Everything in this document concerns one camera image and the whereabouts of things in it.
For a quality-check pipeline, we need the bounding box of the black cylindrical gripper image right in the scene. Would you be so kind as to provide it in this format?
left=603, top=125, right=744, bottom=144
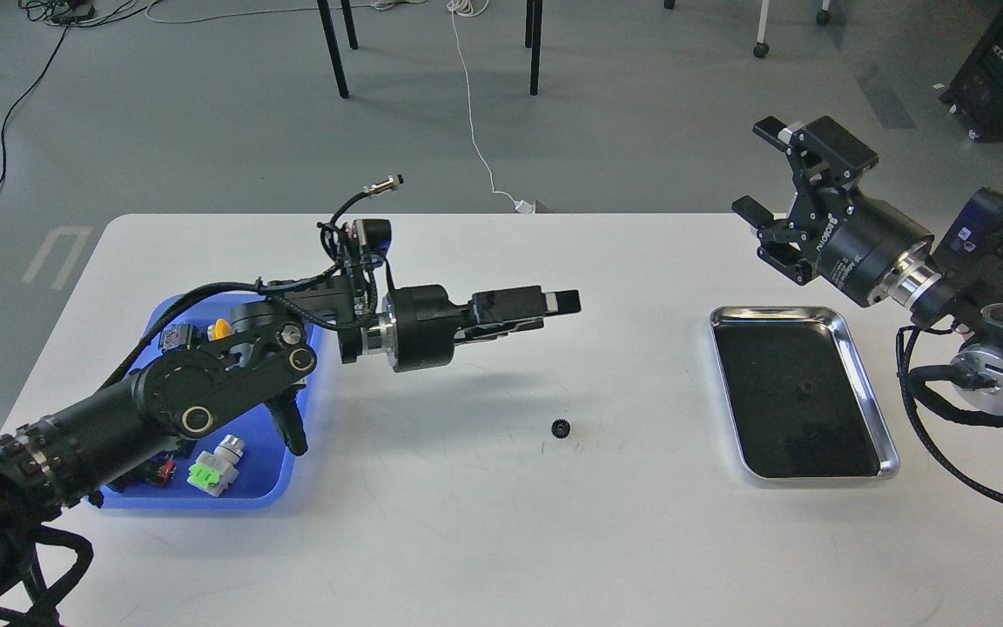
left=731, top=116, right=936, bottom=308

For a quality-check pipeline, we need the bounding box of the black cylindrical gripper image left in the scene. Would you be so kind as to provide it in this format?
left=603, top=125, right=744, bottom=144
left=386, top=285, right=582, bottom=373

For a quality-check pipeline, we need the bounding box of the small black gear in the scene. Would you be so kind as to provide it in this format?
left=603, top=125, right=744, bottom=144
left=550, top=418, right=572, bottom=438

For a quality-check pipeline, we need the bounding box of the silver metal tray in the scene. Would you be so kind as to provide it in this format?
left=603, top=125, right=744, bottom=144
left=709, top=306, right=900, bottom=484

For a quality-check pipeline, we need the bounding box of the white power adapter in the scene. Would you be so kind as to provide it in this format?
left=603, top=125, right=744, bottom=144
left=514, top=199, right=537, bottom=215

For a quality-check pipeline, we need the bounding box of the black table leg right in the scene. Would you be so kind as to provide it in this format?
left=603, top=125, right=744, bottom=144
left=524, top=0, right=544, bottom=97

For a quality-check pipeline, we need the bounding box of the black table leg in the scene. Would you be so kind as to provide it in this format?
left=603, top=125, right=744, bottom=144
left=524, top=0, right=544, bottom=97
left=317, top=0, right=359, bottom=99

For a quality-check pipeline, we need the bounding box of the black table leg left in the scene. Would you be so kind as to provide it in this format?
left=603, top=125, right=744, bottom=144
left=317, top=0, right=359, bottom=99

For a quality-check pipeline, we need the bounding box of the red emergency stop button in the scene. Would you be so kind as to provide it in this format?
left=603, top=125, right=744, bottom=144
left=106, top=454, right=176, bottom=495

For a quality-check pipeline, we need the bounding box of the white cable on floor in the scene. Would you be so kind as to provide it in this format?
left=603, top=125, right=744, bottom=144
left=145, top=0, right=522, bottom=210

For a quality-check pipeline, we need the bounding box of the yellow push button switch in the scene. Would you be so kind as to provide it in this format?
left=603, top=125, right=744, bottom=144
left=157, top=318, right=234, bottom=354

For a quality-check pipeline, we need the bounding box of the green white push button switch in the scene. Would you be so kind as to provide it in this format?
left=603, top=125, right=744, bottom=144
left=185, top=434, right=246, bottom=497

